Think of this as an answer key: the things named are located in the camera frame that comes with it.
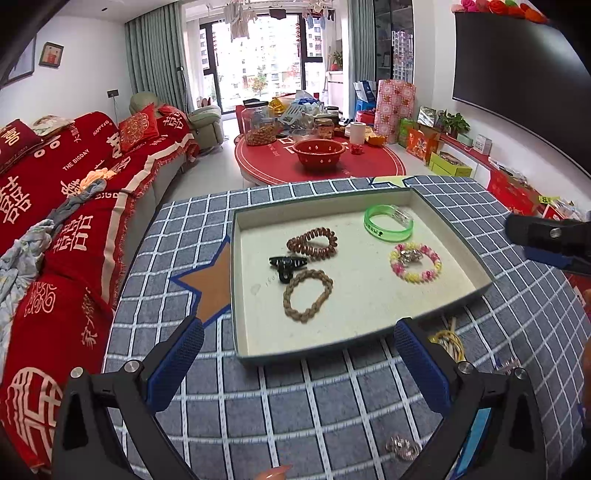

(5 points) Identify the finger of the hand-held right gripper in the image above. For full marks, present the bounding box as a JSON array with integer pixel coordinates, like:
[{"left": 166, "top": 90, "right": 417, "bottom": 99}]
[
  {"left": 566, "top": 257, "right": 591, "bottom": 280},
  {"left": 505, "top": 213, "right": 591, "bottom": 269}
]

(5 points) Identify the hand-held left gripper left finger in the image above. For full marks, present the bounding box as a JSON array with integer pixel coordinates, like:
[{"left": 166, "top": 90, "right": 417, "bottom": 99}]
[{"left": 50, "top": 316, "right": 205, "bottom": 480}]

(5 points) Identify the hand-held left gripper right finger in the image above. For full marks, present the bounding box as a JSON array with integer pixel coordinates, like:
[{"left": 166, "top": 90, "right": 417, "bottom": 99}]
[{"left": 394, "top": 316, "right": 551, "bottom": 480}]

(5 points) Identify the grey shallow tray box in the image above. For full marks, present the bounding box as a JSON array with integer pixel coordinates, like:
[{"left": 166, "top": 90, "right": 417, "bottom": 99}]
[{"left": 230, "top": 187, "right": 496, "bottom": 367}]

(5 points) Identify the colourful beaded bracelet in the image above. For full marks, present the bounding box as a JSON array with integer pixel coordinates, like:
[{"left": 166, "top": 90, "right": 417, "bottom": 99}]
[{"left": 389, "top": 242, "right": 443, "bottom": 283}]

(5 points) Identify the light brown beaded bracelet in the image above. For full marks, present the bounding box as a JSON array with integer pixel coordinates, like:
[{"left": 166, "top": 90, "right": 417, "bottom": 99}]
[{"left": 283, "top": 269, "right": 334, "bottom": 324}]

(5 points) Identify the green translucent bangle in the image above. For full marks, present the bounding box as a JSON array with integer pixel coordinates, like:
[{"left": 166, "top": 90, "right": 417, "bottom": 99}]
[{"left": 363, "top": 203, "right": 415, "bottom": 241}]

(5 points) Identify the black hair claw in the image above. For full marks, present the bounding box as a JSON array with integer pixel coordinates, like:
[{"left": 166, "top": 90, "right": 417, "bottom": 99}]
[{"left": 269, "top": 254, "right": 309, "bottom": 284}]

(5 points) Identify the dark brown beaded bracelet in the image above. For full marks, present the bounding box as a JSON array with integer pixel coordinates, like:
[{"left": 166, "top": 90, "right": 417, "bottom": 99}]
[{"left": 286, "top": 227, "right": 339, "bottom": 256}]

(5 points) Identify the person's right forearm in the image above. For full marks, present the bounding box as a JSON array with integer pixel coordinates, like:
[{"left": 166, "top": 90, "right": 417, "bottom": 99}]
[{"left": 571, "top": 339, "right": 591, "bottom": 407}]

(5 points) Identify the silver brooch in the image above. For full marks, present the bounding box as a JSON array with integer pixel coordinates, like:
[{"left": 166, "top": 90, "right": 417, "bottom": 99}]
[{"left": 386, "top": 435, "right": 422, "bottom": 462}]

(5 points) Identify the grey checked tablecloth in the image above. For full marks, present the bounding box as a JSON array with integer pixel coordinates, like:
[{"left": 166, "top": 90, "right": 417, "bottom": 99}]
[{"left": 99, "top": 175, "right": 591, "bottom": 480}]

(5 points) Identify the potted green plant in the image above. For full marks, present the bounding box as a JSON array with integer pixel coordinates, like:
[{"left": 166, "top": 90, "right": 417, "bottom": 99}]
[{"left": 436, "top": 110, "right": 471, "bottom": 136}]

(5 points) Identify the orange gift bag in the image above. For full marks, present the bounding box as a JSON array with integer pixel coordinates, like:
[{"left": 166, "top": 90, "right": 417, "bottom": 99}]
[{"left": 406, "top": 128, "right": 439, "bottom": 164}]

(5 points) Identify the black television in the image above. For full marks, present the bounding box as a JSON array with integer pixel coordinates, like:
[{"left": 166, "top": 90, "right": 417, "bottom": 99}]
[{"left": 451, "top": 11, "right": 591, "bottom": 178}]

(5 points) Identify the light blue blanket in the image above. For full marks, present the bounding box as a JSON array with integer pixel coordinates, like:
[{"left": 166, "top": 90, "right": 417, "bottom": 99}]
[{"left": 0, "top": 178, "right": 118, "bottom": 319}]

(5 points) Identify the red patterned gift box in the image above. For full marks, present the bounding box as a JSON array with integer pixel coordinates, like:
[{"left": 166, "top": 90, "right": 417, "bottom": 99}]
[{"left": 373, "top": 79, "right": 416, "bottom": 145}]

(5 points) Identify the sofa with red cover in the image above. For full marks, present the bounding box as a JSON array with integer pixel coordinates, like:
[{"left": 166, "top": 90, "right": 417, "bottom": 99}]
[{"left": 0, "top": 105, "right": 199, "bottom": 472}]

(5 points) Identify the blue and white bag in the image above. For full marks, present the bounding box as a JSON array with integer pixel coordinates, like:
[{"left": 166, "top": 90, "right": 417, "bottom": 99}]
[{"left": 353, "top": 80, "right": 378, "bottom": 104}]

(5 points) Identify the round red table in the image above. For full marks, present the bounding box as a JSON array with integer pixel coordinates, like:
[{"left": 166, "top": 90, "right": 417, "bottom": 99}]
[{"left": 235, "top": 124, "right": 407, "bottom": 188}]

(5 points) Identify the row of paper flowers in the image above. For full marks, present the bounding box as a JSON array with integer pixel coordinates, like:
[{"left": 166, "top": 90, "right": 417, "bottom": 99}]
[{"left": 450, "top": 0, "right": 550, "bottom": 24}]

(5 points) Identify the red plastic basket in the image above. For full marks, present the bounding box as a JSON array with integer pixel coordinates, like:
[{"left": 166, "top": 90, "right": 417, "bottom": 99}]
[{"left": 293, "top": 138, "right": 346, "bottom": 171}]

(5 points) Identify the red embroidered cushion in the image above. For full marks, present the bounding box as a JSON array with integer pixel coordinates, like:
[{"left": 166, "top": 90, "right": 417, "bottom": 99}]
[{"left": 117, "top": 104, "right": 160, "bottom": 153}]

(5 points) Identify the glass door cabinet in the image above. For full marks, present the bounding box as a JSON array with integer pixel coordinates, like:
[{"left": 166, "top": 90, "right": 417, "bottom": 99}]
[{"left": 374, "top": 0, "right": 414, "bottom": 86}]

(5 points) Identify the beige recliner armchair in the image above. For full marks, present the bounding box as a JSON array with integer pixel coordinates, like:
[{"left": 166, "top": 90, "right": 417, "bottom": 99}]
[{"left": 129, "top": 92, "right": 225, "bottom": 149}]

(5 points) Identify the glass jar of nuts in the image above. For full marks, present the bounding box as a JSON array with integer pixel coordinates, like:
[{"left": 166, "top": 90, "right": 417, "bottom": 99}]
[{"left": 241, "top": 100, "right": 278, "bottom": 147}]

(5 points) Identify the green curtain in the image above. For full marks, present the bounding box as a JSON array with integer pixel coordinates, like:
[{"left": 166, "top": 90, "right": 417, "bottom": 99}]
[
  {"left": 124, "top": 4, "right": 188, "bottom": 114},
  {"left": 346, "top": 0, "right": 377, "bottom": 93}
]

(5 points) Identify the cream floral cushion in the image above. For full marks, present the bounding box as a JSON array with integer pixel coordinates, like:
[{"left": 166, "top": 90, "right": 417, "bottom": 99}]
[{"left": 32, "top": 115, "right": 75, "bottom": 137}]

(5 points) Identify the red pillow with white characters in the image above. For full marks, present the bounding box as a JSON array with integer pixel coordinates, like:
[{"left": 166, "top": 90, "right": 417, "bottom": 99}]
[{"left": 0, "top": 119, "right": 43, "bottom": 174}]

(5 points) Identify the hanging laundry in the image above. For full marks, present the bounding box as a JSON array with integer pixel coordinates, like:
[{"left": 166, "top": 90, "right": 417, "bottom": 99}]
[{"left": 224, "top": 2, "right": 335, "bottom": 40}]

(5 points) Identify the yellow hair tie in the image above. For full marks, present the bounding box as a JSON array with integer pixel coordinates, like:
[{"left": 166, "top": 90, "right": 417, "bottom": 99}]
[{"left": 429, "top": 318, "right": 467, "bottom": 363}]

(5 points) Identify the small framed wall picture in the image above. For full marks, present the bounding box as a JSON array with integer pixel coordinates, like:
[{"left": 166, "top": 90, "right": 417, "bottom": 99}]
[{"left": 38, "top": 41, "right": 64, "bottom": 68}]

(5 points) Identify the large framed wall picture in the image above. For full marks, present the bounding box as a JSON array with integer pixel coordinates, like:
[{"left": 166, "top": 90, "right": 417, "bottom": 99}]
[{"left": 4, "top": 36, "right": 37, "bottom": 85}]

